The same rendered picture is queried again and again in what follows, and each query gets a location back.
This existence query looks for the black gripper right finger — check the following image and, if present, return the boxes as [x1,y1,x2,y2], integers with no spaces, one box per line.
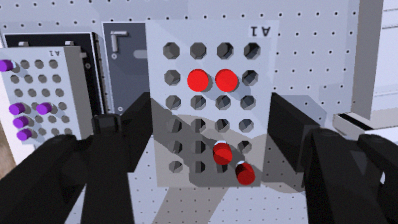
[267,92,398,224]

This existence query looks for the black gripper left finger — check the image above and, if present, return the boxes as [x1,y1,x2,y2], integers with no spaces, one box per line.
[0,92,153,224]

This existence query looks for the grey flat base plate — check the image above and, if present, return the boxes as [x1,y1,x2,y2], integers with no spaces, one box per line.
[0,0,363,224]

